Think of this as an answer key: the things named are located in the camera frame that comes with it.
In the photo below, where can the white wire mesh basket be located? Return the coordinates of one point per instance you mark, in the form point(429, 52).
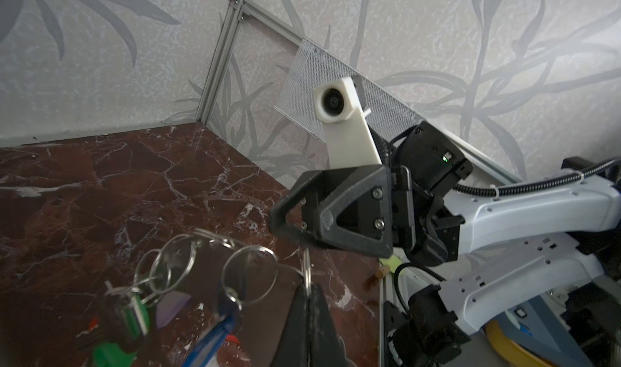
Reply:
point(319, 85)

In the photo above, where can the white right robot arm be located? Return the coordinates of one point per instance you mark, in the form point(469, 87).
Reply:
point(560, 231)

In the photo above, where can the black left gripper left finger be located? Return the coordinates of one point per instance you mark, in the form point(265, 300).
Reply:
point(294, 345)

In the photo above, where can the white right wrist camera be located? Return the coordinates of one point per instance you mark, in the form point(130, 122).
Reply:
point(342, 124)

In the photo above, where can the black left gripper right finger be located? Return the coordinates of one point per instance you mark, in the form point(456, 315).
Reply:
point(324, 345)

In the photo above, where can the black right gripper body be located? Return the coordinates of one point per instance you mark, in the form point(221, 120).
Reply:
point(422, 225)

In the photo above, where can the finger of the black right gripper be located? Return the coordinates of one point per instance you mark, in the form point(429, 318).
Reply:
point(347, 209)

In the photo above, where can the bunch of coloured keys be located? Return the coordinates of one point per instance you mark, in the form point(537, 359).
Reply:
point(126, 326)

